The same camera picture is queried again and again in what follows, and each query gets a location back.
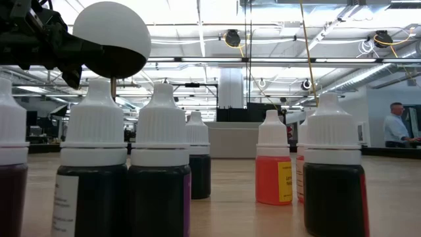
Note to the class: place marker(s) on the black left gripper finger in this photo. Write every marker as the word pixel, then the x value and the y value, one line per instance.
pixel 74 77
pixel 84 52

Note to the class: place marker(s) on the dark bottle white label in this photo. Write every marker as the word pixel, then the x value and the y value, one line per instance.
pixel 95 131

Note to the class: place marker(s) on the dark red food coloring bottle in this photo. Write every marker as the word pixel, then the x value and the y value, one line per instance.
pixel 13 131

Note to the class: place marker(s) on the dark bottle purple label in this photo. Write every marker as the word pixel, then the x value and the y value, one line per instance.
pixel 159 131

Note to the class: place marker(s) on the small dark food coloring bottle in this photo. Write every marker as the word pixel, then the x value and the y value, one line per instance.
pixel 199 174

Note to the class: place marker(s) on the orange bottle yellow label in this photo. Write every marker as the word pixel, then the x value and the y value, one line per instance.
pixel 269 177

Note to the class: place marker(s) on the orange-red food coloring bottle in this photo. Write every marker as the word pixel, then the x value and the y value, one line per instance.
pixel 300 177

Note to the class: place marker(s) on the dark bottle red label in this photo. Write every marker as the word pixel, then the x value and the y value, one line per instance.
pixel 332 197

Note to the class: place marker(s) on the black angled monitor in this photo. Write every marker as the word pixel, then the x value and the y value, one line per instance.
pixel 59 111

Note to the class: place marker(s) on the white globe table lamp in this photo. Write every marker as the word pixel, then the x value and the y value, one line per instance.
pixel 112 26

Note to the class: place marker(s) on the white square column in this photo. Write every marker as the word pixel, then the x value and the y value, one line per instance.
pixel 230 89

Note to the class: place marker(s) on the black vertical pole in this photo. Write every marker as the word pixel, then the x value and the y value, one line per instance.
pixel 250 33

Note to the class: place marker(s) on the black equipment box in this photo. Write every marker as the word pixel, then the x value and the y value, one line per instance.
pixel 243 113

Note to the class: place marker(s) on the white plastic storage bin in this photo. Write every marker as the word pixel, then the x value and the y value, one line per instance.
pixel 233 141

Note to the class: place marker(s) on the long ceiling light bar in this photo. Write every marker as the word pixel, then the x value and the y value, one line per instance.
pixel 279 60

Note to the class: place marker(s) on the red background object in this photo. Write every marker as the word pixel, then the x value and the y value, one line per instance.
pixel 289 131

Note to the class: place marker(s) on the person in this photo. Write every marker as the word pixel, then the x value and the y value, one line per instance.
pixel 394 128

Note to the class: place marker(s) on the black metal frame rig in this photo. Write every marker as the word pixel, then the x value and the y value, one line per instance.
pixel 192 85

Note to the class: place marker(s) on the silver ventilation duct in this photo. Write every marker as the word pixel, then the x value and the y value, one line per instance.
pixel 361 77

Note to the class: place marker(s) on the black table edge rail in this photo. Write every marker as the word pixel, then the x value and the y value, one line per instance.
pixel 388 152

